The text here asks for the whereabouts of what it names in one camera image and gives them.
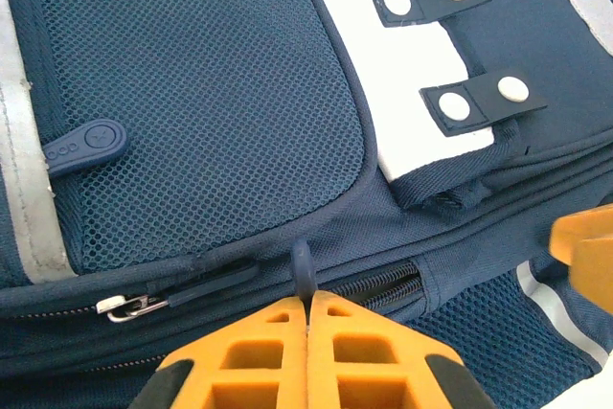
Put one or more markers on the navy blue backpack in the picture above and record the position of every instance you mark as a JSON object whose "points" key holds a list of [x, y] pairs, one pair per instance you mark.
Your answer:
{"points": [[215, 93]]}

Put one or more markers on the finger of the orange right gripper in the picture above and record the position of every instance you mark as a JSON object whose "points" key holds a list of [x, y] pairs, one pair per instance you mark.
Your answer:
{"points": [[591, 256]]}

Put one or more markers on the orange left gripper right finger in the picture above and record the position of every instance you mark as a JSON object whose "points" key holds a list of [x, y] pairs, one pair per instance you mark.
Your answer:
{"points": [[325, 361]]}

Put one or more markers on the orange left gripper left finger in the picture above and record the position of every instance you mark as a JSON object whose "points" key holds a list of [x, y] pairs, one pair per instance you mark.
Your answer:
{"points": [[287, 356]]}

